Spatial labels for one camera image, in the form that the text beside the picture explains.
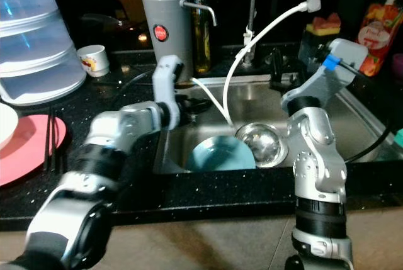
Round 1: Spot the teal plate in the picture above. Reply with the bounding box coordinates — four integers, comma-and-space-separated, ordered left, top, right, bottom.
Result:
185, 134, 258, 172

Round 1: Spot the stainless steel bowl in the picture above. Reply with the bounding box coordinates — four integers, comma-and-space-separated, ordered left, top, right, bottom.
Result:
234, 121, 290, 169

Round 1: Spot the stainless steel sink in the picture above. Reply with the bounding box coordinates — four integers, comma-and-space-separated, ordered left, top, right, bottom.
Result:
154, 74, 403, 176

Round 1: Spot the red and yellow sponge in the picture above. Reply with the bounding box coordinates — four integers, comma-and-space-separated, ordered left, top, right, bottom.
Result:
305, 13, 343, 37

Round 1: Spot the oil bottle with green cap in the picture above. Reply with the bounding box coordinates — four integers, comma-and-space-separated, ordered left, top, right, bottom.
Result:
188, 0, 212, 75

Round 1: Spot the grey water purifier canister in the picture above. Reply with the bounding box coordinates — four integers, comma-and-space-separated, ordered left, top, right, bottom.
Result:
141, 0, 219, 83

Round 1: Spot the orange soap pouch with pump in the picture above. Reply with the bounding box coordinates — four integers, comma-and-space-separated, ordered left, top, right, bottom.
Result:
357, 0, 403, 78

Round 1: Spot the white bowl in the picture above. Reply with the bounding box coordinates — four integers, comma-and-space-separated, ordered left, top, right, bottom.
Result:
0, 103, 19, 152

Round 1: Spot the white printed mug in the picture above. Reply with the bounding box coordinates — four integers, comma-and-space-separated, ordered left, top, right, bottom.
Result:
77, 45, 110, 76

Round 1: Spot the purple cup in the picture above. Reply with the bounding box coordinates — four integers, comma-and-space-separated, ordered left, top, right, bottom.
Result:
391, 52, 403, 80

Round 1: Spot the pink plate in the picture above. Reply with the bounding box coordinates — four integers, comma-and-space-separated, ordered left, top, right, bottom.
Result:
0, 113, 67, 188

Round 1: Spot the translucent tiered food cover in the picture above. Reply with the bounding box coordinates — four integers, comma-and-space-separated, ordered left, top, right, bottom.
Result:
0, 0, 88, 106

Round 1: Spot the thin white hose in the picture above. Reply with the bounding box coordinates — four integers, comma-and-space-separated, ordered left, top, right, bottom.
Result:
191, 76, 232, 126

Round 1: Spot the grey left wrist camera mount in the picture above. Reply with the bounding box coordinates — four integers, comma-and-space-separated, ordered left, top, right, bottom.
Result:
154, 55, 184, 126

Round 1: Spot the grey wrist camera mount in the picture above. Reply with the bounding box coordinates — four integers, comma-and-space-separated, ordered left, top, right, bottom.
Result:
292, 38, 370, 104
154, 55, 184, 126

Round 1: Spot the blue cable tape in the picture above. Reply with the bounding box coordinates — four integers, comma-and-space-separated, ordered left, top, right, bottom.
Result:
322, 54, 341, 71

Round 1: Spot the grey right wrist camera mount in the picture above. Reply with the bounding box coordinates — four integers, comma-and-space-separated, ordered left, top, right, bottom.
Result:
292, 38, 370, 104

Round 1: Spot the thick white hose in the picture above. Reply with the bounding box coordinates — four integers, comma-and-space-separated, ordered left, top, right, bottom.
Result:
223, 3, 310, 127

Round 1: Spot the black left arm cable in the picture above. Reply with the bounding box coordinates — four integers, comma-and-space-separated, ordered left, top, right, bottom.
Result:
110, 69, 158, 110

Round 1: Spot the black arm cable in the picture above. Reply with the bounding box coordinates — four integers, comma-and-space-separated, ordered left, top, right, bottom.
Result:
110, 69, 158, 110
339, 59, 403, 165

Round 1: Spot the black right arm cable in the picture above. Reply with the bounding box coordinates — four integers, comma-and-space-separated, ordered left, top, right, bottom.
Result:
339, 59, 403, 165

